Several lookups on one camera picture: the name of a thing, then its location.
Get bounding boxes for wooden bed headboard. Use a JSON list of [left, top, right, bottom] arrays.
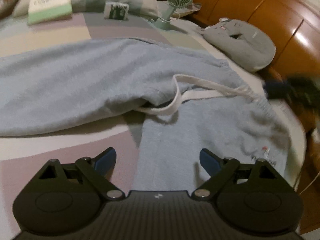
[[150, 0, 320, 230]]

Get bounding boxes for small printed tissue pack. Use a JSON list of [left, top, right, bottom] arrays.
[[104, 1, 130, 21]]

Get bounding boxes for floral pillow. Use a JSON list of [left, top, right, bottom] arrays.
[[150, 0, 202, 19]]

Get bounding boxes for grey plush neck pillow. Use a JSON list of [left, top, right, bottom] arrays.
[[202, 17, 277, 72]]

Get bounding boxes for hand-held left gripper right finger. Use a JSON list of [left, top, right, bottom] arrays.
[[191, 149, 283, 201]]

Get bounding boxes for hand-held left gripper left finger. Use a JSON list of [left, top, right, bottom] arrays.
[[36, 147, 125, 201]]

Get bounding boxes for grey sweatpants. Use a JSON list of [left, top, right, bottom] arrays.
[[0, 38, 292, 198]]

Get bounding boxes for green white book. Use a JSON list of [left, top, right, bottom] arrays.
[[27, 0, 73, 25]]

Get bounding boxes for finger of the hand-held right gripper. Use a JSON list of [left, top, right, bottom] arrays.
[[263, 79, 293, 100]]

